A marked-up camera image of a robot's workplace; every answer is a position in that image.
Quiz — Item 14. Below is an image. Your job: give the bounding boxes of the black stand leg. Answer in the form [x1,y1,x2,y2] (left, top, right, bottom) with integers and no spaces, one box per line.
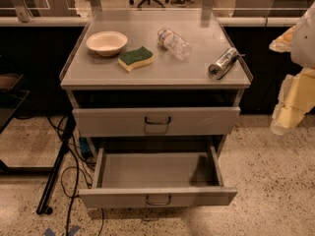
[36,115,76,215]

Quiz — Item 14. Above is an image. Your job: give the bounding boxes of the clear plastic water bottle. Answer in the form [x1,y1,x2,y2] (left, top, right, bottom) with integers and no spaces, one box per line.
[157,28,191,61]

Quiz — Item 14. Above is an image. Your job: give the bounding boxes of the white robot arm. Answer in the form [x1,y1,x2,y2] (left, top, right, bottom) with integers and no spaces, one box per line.
[269,2,315,136]

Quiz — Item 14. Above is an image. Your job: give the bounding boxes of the silver metal can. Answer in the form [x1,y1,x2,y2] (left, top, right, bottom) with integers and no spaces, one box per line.
[208,47,239,80]

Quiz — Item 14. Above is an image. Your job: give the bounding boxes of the grey top drawer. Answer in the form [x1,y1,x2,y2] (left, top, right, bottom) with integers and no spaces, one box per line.
[73,107,240,138]

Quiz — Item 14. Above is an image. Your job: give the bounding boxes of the black floor cable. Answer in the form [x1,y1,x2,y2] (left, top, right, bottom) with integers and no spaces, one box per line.
[45,115,105,236]

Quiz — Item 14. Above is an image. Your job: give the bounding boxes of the grey metal drawer cabinet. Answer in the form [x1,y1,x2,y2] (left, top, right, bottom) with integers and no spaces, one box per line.
[59,9,254,155]

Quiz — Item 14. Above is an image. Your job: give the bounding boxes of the white paper bowl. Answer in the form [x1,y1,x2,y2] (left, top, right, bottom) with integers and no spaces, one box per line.
[86,31,128,57]

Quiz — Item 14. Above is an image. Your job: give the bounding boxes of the green yellow sponge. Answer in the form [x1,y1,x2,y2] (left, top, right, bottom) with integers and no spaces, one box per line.
[118,46,154,72]

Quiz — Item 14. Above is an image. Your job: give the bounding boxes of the grey drawer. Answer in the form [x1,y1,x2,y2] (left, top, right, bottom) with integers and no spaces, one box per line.
[73,107,240,138]
[79,147,237,208]

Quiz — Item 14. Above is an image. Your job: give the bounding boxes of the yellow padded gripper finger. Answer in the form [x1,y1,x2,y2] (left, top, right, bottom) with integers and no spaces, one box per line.
[270,68,315,136]
[269,27,295,53]

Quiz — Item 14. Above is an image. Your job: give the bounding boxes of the dark side table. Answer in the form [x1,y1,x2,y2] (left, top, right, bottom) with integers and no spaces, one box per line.
[0,72,31,175]

